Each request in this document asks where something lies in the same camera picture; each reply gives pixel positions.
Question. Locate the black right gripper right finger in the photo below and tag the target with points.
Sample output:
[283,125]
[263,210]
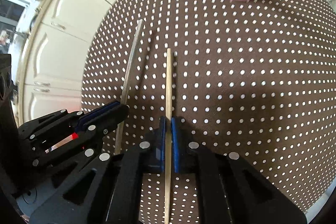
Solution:
[229,189]

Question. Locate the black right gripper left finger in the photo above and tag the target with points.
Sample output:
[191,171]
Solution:
[106,191]

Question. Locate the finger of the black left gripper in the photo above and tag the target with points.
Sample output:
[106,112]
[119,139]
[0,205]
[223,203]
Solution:
[56,137]

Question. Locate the wooden chopstick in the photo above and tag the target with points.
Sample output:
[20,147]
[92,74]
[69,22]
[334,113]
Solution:
[168,138]
[126,83]

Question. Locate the cream lower kitchen cabinets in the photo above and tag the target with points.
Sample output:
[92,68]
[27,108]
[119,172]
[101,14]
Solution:
[52,62]

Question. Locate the brown polka dot tablecloth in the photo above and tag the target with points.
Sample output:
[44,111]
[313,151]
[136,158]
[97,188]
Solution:
[255,77]

